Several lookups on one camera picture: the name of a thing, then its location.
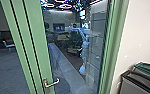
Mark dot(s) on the green garden shrubs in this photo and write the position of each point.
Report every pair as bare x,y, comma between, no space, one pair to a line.
71,40

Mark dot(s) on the trash bin with green lid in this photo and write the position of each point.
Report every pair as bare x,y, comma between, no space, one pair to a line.
149,69

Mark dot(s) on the grey trash bin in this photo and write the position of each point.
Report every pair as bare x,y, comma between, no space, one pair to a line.
137,85

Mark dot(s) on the green framed glass door wall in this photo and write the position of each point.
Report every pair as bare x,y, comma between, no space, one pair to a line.
29,43

